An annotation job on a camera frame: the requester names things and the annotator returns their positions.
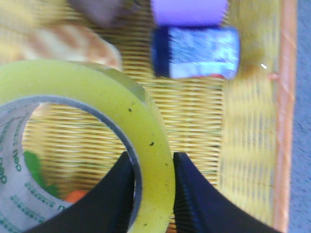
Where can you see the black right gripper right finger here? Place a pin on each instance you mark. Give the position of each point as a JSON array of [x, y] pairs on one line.
[[201, 208]]

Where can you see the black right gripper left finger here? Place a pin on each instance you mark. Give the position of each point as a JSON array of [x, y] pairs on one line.
[[105, 209]]

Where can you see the yellow tape roll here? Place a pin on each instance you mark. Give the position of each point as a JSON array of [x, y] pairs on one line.
[[78, 119]]

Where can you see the orange toy carrot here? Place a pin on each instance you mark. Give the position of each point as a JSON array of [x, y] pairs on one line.
[[35, 168]]

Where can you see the small blue labelled can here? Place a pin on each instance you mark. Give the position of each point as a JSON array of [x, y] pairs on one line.
[[180, 52]]

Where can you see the toy croissant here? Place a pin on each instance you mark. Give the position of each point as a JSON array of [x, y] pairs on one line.
[[66, 41]]

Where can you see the brown toy figure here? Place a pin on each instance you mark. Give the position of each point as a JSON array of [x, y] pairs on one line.
[[106, 13]]

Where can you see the purple foam cube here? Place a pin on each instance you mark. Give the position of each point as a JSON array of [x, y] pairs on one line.
[[189, 13]]

